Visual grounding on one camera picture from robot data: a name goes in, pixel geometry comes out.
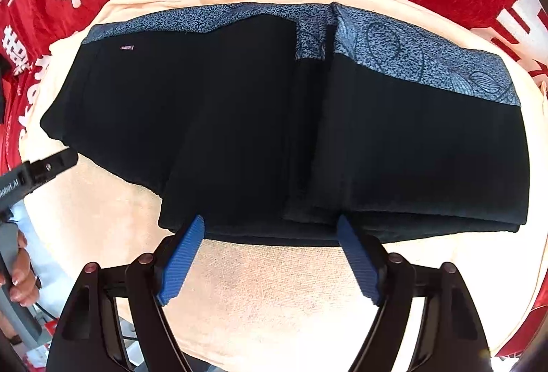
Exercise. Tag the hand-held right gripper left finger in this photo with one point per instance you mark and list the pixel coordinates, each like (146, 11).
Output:
(180, 260)

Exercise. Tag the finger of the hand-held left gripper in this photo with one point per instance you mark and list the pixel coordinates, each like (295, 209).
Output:
(53, 164)

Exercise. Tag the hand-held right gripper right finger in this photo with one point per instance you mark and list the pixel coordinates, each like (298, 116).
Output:
(357, 260)

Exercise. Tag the black pants with blue stripe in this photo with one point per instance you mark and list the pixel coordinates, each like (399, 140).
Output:
(235, 119)

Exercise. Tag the person's left hand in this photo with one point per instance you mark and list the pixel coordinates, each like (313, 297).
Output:
(23, 278)

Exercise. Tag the black cloth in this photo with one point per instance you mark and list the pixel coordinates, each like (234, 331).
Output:
(3, 89)

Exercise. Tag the peach towel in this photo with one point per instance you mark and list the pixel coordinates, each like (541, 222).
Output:
(265, 290)

